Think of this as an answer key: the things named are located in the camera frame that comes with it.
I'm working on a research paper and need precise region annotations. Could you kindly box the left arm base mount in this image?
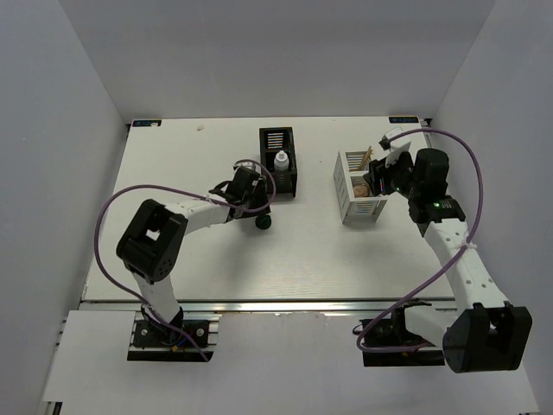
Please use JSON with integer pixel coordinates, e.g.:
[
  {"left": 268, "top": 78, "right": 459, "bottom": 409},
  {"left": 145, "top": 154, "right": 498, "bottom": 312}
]
[{"left": 127, "top": 312, "right": 219, "bottom": 363}]

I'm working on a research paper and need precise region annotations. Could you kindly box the blue table sticker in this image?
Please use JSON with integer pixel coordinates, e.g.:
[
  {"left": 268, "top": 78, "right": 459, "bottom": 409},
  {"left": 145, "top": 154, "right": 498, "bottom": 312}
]
[
  {"left": 388, "top": 116, "right": 419, "bottom": 124},
  {"left": 131, "top": 119, "right": 162, "bottom": 128}
]

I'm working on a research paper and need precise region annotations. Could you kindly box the purple cable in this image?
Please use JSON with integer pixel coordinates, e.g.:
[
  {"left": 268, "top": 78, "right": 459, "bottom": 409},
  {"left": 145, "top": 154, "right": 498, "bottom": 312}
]
[
  {"left": 356, "top": 128, "right": 483, "bottom": 354},
  {"left": 93, "top": 158, "right": 277, "bottom": 362}
]

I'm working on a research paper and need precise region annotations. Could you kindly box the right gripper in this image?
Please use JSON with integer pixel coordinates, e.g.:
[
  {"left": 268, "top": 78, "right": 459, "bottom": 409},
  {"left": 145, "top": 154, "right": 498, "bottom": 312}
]
[{"left": 363, "top": 149, "right": 421, "bottom": 200}]

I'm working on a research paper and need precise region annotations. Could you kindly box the right blue table sticker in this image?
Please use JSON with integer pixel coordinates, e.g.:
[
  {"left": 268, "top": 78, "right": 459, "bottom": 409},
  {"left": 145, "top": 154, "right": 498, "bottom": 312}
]
[{"left": 388, "top": 116, "right": 419, "bottom": 124}]

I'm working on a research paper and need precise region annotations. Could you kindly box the green round compact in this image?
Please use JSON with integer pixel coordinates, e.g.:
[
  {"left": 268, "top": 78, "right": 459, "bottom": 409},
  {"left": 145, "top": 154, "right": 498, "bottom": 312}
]
[{"left": 255, "top": 214, "right": 272, "bottom": 230}]

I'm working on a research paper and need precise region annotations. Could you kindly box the black slotted organizer box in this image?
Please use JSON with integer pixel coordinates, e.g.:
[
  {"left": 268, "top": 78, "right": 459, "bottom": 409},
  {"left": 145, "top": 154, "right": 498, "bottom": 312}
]
[{"left": 259, "top": 127, "right": 298, "bottom": 197}]

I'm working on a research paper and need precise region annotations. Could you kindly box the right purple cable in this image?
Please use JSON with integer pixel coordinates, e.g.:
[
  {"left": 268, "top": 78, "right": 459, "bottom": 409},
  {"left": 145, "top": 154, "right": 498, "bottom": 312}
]
[{"left": 356, "top": 128, "right": 483, "bottom": 354}]

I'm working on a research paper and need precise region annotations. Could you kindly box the white lotion bottle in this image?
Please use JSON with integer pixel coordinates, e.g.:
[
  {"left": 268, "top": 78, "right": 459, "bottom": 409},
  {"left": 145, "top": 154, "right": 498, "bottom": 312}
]
[{"left": 274, "top": 150, "right": 289, "bottom": 172}]

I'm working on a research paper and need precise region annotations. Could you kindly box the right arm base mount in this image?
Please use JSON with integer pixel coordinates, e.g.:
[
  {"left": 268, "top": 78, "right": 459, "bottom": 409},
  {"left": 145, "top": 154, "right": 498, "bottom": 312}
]
[{"left": 352, "top": 300, "right": 453, "bottom": 367}]

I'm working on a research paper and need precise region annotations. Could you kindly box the peach makeup sponge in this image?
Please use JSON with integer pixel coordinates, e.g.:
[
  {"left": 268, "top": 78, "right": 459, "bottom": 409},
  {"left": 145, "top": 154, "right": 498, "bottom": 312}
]
[{"left": 353, "top": 184, "right": 371, "bottom": 198}]

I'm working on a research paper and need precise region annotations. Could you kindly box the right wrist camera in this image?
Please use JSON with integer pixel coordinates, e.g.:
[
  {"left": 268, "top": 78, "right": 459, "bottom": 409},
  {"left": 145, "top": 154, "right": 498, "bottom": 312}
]
[{"left": 379, "top": 126, "right": 411, "bottom": 168}]

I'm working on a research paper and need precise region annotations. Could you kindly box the white slotted organizer box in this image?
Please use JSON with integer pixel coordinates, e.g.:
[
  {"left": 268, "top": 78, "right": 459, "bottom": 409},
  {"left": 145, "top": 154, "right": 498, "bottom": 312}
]
[{"left": 333, "top": 147, "right": 387, "bottom": 224}]

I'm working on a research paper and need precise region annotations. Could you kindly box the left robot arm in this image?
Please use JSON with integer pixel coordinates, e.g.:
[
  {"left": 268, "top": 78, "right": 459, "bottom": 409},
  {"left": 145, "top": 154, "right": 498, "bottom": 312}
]
[{"left": 116, "top": 163, "right": 276, "bottom": 345}]

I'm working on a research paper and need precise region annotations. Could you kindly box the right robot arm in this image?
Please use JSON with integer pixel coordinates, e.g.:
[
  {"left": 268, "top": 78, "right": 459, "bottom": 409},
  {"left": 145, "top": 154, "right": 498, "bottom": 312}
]
[{"left": 360, "top": 149, "right": 532, "bottom": 374}]

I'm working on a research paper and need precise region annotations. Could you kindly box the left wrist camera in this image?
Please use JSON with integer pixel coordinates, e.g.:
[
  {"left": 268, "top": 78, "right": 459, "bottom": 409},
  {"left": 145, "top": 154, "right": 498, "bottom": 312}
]
[{"left": 234, "top": 160, "right": 264, "bottom": 176}]

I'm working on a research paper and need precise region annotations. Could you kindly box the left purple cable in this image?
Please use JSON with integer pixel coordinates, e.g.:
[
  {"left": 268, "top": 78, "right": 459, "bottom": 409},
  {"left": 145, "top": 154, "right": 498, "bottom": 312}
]
[{"left": 93, "top": 158, "right": 277, "bottom": 362}]

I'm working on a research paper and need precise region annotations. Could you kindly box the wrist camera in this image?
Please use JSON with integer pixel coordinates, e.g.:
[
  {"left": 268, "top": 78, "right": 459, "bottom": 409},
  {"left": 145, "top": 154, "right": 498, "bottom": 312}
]
[
  {"left": 379, "top": 126, "right": 411, "bottom": 168},
  {"left": 234, "top": 160, "right": 264, "bottom": 176}
]

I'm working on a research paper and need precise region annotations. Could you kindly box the left blue table sticker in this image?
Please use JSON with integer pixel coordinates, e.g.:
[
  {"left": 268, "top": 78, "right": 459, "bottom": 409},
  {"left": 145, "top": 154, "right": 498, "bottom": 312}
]
[{"left": 131, "top": 119, "right": 162, "bottom": 128}]

